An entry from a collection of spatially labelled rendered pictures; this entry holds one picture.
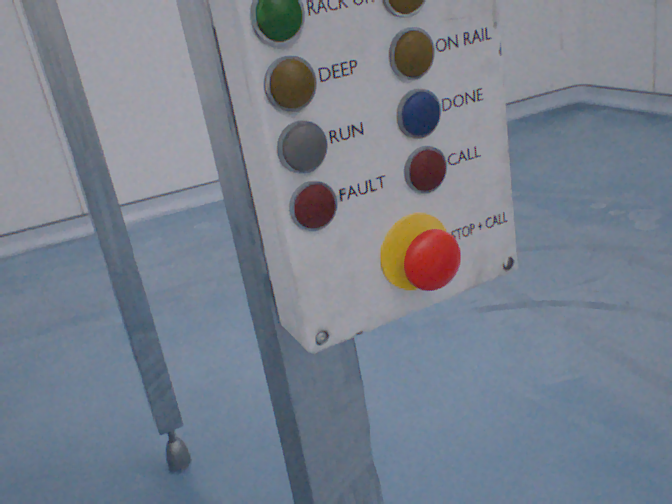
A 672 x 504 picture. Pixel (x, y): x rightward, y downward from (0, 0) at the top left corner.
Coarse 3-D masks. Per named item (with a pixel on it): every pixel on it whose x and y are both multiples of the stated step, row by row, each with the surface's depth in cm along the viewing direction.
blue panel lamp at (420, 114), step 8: (416, 96) 43; (424, 96) 43; (432, 96) 43; (408, 104) 43; (416, 104) 43; (424, 104) 43; (432, 104) 43; (408, 112) 43; (416, 112) 43; (424, 112) 43; (432, 112) 43; (408, 120) 43; (416, 120) 43; (424, 120) 43; (432, 120) 44; (408, 128) 43; (416, 128) 43; (424, 128) 43; (432, 128) 44; (416, 136) 44
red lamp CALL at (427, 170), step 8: (424, 152) 44; (432, 152) 44; (416, 160) 44; (424, 160) 44; (432, 160) 44; (440, 160) 45; (416, 168) 44; (424, 168) 44; (432, 168) 44; (440, 168) 45; (416, 176) 44; (424, 176) 44; (432, 176) 45; (440, 176) 45; (416, 184) 44; (424, 184) 44; (432, 184) 45
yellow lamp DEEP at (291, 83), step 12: (288, 60) 38; (300, 60) 39; (276, 72) 38; (288, 72) 38; (300, 72) 39; (276, 84) 38; (288, 84) 39; (300, 84) 39; (312, 84) 39; (276, 96) 39; (288, 96) 39; (300, 96) 39; (288, 108) 39
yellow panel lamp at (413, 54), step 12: (408, 36) 41; (420, 36) 42; (396, 48) 41; (408, 48) 41; (420, 48) 42; (432, 48) 42; (396, 60) 42; (408, 60) 42; (420, 60) 42; (408, 72) 42; (420, 72) 42
